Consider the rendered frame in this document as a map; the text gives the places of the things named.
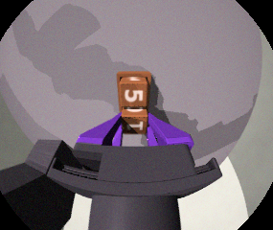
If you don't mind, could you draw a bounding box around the brown wooden cube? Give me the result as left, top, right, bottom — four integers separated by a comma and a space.
122, 107, 148, 134
119, 77, 148, 107

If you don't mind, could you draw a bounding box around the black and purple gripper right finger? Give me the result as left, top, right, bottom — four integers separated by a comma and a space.
147, 112, 194, 150

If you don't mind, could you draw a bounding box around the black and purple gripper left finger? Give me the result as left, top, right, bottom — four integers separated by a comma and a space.
76, 112, 123, 146

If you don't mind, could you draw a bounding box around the brown shallow tray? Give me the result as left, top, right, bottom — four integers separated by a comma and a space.
117, 71, 151, 112

